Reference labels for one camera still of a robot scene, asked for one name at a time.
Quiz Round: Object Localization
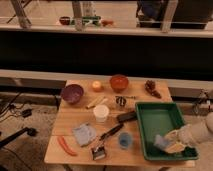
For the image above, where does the white gloved right hand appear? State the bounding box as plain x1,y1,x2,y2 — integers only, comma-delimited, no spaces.
164,130,185,154

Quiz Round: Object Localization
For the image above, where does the blue yellow sponge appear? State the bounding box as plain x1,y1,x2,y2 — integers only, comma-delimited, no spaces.
153,134,186,155

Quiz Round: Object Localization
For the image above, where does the green plastic tray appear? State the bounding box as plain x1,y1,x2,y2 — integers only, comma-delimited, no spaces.
135,102,198,161

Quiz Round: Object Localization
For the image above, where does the black rectangular case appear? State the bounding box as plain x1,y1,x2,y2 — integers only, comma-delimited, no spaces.
117,111,137,123

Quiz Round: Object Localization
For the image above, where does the small blue cup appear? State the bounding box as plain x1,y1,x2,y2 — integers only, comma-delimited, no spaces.
118,132,133,149

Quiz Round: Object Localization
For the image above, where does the brown pine cone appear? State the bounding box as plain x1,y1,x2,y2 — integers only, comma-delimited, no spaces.
145,80,162,99

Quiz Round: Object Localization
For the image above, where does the orange bowl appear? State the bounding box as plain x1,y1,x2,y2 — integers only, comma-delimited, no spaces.
110,74,129,93

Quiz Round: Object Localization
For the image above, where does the white plastic cup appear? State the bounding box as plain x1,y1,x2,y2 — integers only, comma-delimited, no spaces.
93,105,109,122

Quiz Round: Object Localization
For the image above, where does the metal binder clip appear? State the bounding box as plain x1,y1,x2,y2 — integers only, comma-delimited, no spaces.
91,145,106,160

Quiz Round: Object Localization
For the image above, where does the wooden stick utensil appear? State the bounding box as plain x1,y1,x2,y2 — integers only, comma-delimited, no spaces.
86,97,108,109

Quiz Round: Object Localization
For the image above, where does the blue folded cloth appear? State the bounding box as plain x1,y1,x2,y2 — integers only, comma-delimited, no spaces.
72,123,96,147

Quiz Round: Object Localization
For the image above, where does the small orange fruit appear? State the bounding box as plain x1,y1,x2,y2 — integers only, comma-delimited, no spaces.
92,81,103,92

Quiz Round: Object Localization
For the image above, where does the purple bowl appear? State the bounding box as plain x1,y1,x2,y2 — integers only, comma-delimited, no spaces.
61,84,84,104

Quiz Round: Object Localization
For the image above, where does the orange carrot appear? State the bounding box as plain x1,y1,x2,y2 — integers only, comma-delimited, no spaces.
57,136,77,156

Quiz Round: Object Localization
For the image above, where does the orange background object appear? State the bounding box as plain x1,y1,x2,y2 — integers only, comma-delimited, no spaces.
101,20,114,27

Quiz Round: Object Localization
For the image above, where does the green background object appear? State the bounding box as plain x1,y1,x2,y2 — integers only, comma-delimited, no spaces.
70,15,102,26

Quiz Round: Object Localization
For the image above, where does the dark red background bowl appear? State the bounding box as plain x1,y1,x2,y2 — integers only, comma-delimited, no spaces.
59,16,70,25

